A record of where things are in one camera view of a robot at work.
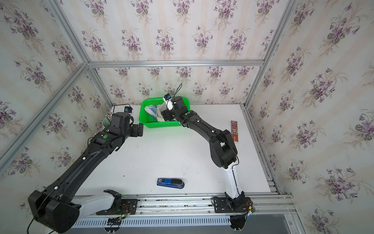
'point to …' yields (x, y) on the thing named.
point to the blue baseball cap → (152, 109)
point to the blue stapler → (171, 183)
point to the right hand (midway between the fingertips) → (169, 109)
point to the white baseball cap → (167, 104)
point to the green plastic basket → (149, 121)
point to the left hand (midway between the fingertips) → (135, 125)
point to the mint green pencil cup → (106, 122)
